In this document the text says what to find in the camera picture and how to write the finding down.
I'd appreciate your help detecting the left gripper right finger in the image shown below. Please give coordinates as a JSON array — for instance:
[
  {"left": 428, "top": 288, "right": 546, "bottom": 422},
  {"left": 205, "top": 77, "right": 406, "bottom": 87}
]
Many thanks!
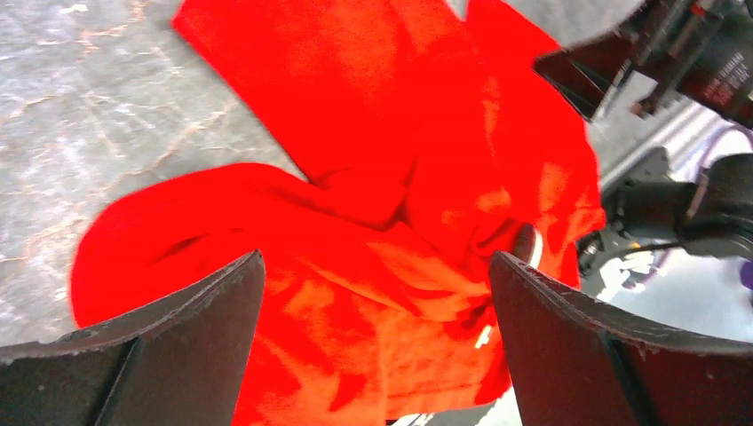
[{"left": 489, "top": 252, "right": 752, "bottom": 425}]

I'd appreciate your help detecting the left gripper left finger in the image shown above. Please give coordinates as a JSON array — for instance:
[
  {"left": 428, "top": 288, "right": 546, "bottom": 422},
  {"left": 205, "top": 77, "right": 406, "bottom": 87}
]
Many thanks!
[{"left": 1, "top": 252, "right": 266, "bottom": 425}]

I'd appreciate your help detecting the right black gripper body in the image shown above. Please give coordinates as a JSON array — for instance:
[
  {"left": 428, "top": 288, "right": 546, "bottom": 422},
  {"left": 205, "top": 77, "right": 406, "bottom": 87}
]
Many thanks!
[{"left": 617, "top": 1, "right": 752, "bottom": 128}]

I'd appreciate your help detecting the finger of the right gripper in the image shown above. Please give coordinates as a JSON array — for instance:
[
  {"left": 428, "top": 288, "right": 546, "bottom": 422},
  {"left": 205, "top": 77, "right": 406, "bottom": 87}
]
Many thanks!
[{"left": 533, "top": 32, "right": 632, "bottom": 122}]

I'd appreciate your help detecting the round dark brooch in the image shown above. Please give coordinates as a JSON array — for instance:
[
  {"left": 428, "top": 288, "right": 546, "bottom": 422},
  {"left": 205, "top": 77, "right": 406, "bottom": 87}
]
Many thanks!
[{"left": 511, "top": 223, "right": 543, "bottom": 268}]

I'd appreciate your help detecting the red t-shirt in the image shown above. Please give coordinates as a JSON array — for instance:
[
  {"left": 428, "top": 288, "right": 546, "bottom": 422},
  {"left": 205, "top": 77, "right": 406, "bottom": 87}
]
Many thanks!
[{"left": 70, "top": 1, "right": 605, "bottom": 425}]

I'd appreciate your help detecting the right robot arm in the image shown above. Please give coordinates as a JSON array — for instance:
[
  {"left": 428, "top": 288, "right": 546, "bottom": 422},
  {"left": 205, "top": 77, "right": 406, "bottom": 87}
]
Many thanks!
[{"left": 534, "top": 1, "right": 752, "bottom": 277}]

